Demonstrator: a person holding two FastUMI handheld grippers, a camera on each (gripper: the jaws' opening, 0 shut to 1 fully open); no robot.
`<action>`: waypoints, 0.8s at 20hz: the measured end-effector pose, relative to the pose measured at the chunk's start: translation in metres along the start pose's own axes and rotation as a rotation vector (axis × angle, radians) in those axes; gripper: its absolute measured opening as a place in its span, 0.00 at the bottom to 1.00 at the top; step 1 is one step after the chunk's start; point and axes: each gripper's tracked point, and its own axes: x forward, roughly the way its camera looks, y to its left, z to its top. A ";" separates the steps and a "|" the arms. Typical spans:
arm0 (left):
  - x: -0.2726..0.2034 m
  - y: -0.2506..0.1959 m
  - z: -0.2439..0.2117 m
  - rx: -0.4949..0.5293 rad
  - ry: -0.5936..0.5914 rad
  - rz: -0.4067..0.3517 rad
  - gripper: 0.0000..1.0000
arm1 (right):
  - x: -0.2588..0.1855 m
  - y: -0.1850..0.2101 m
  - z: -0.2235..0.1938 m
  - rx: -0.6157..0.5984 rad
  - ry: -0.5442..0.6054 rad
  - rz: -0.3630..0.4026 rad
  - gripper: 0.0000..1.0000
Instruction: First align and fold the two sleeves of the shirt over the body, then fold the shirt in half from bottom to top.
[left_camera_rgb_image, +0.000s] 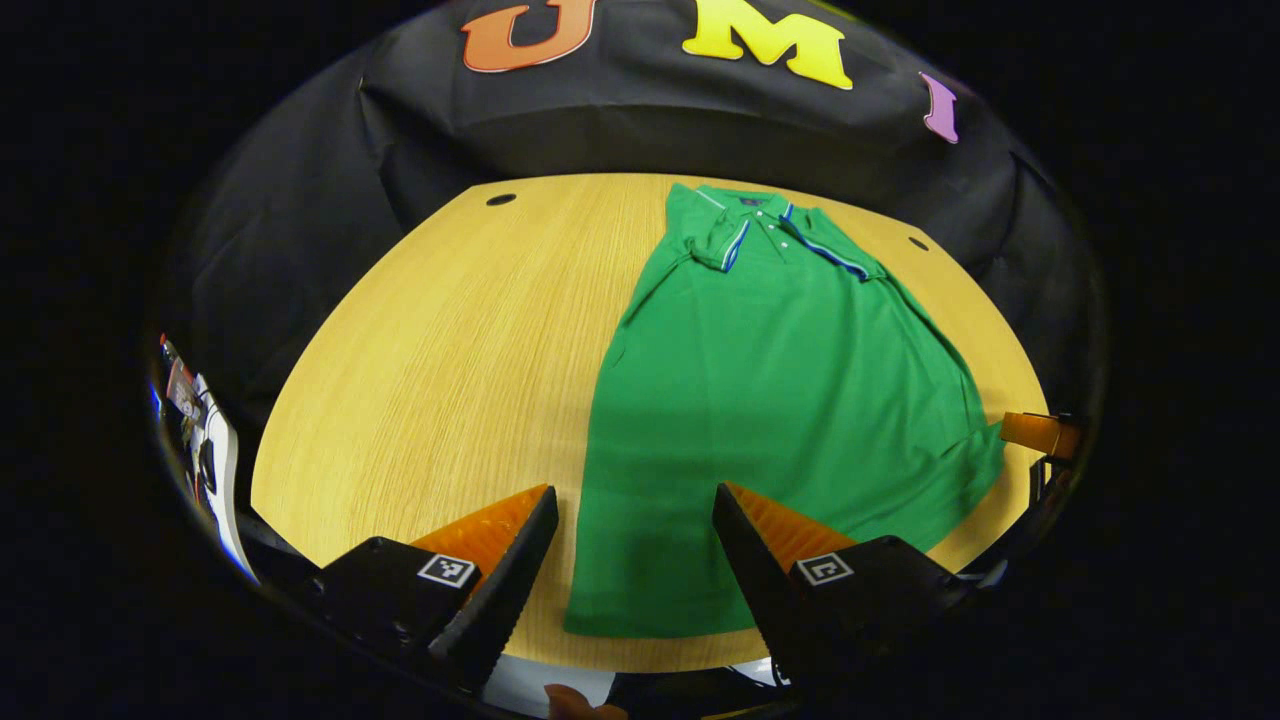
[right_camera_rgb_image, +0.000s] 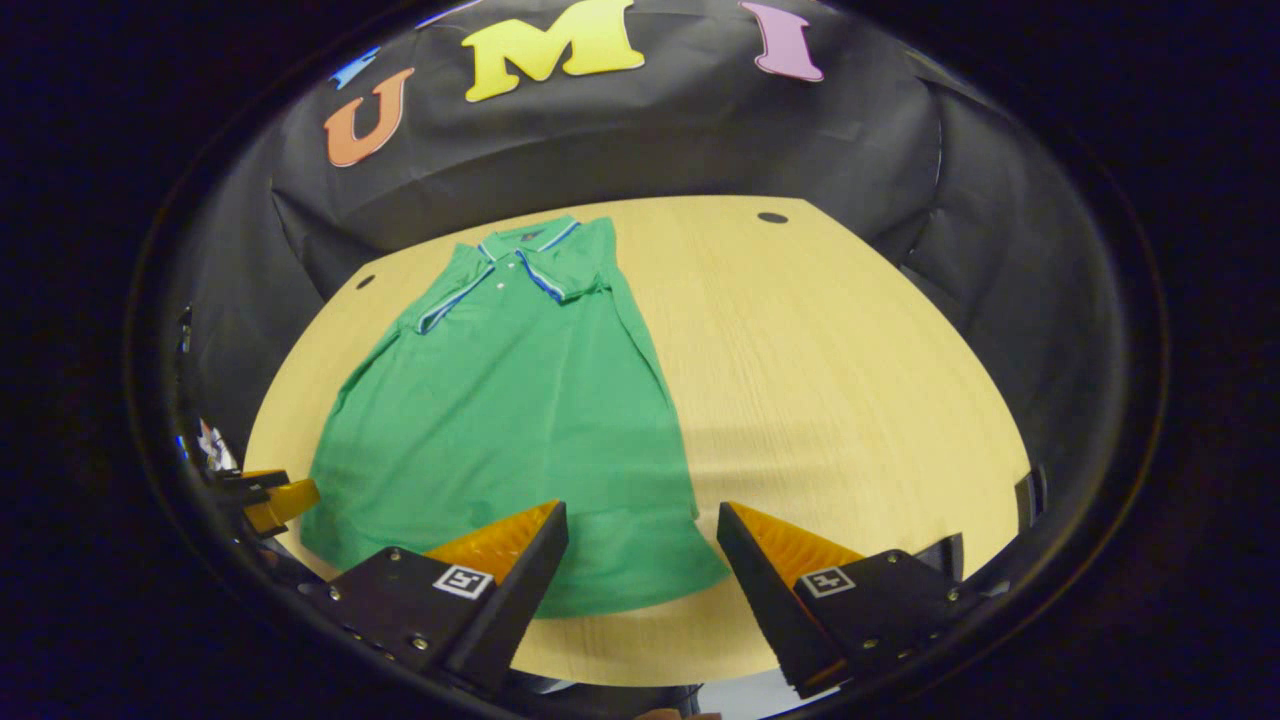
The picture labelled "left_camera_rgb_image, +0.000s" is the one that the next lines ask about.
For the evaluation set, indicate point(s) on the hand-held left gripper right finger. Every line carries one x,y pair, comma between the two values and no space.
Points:
760,580

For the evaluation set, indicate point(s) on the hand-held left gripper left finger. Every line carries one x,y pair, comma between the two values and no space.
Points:
505,590

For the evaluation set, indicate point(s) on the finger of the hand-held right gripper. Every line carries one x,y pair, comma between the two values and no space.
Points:
1040,432

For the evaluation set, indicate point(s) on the green T-shirt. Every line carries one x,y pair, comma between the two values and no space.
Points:
780,400

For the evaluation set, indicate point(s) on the person's white shirt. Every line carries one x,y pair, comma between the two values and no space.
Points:
525,685

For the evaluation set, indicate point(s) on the white printed sheet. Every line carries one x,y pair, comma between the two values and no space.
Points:
222,470

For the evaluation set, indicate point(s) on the black backdrop cloth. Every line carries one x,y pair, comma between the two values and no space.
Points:
620,130

